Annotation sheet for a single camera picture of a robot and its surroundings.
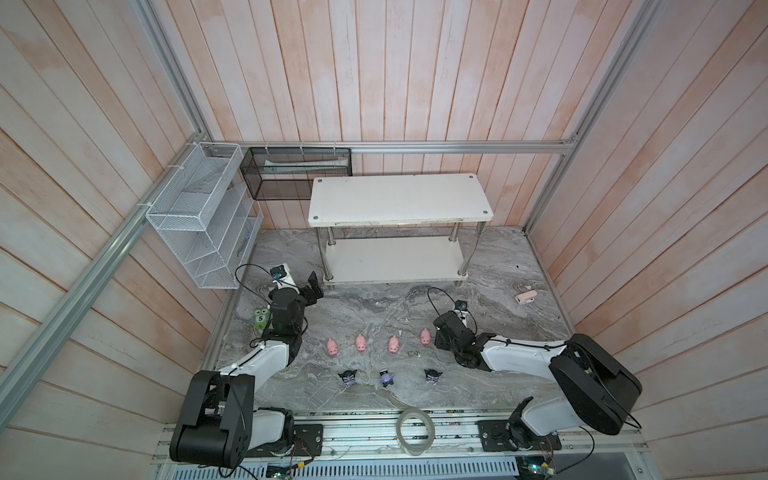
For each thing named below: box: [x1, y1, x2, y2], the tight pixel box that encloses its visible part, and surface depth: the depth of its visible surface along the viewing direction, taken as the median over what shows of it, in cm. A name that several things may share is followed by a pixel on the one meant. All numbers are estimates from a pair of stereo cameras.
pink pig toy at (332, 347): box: [326, 338, 338, 357], surface depth 90 cm
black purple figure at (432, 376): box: [424, 369, 443, 385], surface depth 82 cm
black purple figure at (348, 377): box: [337, 370, 357, 386], surface depth 81 cm
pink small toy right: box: [515, 290, 537, 305], surface depth 100 cm
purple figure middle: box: [379, 370, 395, 387], surface depth 83 cm
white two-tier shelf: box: [308, 173, 494, 290], surface depth 87 cm
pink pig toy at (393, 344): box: [388, 335, 399, 354], surface depth 90 cm
